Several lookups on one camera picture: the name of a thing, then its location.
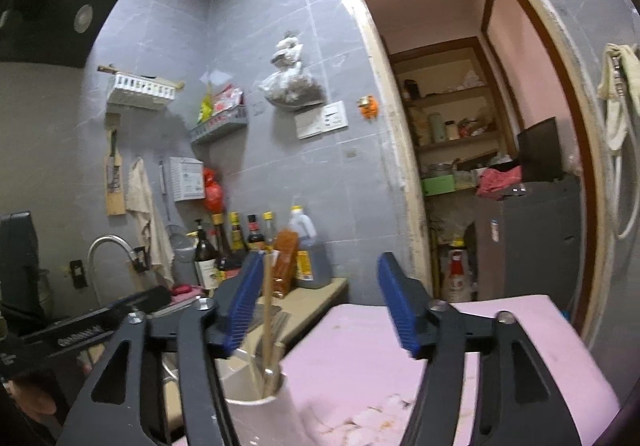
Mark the wooden door frame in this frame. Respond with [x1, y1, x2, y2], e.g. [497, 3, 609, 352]
[333, 0, 617, 352]

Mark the wooden cutting board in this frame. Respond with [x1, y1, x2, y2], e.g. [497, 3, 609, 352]
[103, 113, 127, 217]

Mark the brown food packet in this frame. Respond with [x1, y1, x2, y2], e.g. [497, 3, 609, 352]
[271, 228, 301, 300]

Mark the dark pump bottle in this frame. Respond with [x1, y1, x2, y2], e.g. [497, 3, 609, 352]
[191, 218, 222, 290]

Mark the soy sauce bottle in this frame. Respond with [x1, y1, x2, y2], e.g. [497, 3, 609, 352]
[212, 213, 237, 279]

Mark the pink floral tablecloth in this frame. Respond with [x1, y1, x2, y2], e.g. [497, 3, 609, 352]
[279, 294, 622, 446]

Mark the white wall switch panel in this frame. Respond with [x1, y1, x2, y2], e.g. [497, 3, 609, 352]
[293, 100, 349, 140]

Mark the white perforated wall holder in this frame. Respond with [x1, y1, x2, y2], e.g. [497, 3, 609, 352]
[169, 156, 206, 203]

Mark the red plastic bag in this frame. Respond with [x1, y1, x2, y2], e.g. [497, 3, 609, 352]
[202, 168, 222, 213]

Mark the red snack packet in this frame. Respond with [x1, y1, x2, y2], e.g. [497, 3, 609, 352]
[212, 85, 244, 118]

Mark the wooden chopstick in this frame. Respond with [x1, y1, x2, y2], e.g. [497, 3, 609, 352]
[262, 250, 275, 399]

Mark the white wall basket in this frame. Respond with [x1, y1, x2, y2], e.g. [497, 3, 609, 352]
[105, 73, 176, 110]

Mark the wooden shelf unit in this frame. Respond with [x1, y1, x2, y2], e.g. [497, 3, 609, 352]
[389, 37, 518, 199]

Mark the clear glass bottle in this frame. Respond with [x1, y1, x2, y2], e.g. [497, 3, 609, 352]
[262, 211, 279, 253]

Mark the black monitor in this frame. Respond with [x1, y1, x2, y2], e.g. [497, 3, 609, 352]
[516, 116, 564, 183]

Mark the orange wall hook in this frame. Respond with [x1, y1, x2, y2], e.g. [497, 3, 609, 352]
[357, 95, 381, 120]

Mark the metal faucet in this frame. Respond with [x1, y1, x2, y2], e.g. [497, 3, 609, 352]
[87, 235, 137, 309]

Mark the clear hanging plastic bag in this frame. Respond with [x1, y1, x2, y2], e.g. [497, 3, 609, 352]
[258, 30, 325, 110]

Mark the yellow cap dark bottle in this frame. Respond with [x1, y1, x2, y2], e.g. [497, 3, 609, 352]
[227, 211, 246, 254]

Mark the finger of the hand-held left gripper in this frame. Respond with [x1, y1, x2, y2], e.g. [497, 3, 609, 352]
[106, 285, 172, 328]

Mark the beige hanging towel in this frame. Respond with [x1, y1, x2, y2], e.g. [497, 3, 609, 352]
[124, 157, 176, 278]

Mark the green box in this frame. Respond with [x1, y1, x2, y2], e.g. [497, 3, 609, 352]
[421, 174, 457, 197]

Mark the white hose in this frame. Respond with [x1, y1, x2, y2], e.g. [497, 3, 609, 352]
[604, 116, 640, 241]

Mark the white plastic utensil basket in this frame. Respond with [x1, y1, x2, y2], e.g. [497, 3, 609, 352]
[214, 345, 312, 446]

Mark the person's left hand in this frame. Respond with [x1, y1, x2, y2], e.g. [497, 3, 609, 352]
[9, 376, 57, 423]

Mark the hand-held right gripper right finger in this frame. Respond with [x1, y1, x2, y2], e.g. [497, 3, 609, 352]
[376, 251, 586, 446]

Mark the grey cabinet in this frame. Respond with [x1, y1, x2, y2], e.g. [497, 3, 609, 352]
[474, 176, 584, 303]

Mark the grey wall shelf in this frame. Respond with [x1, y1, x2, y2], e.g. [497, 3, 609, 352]
[189, 106, 250, 145]

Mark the yellow green snack packet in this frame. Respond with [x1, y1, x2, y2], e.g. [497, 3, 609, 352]
[197, 83, 215, 125]

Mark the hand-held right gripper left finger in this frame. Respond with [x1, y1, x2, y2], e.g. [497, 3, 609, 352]
[55, 250, 266, 446]

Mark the red label sauce bottle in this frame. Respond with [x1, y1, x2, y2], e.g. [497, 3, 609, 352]
[244, 214, 267, 253]

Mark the pink cloth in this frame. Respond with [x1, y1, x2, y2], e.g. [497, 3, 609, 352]
[476, 165, 524, 200]

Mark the large oil jug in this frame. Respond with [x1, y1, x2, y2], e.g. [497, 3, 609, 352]
[287, 205, 334, 290]

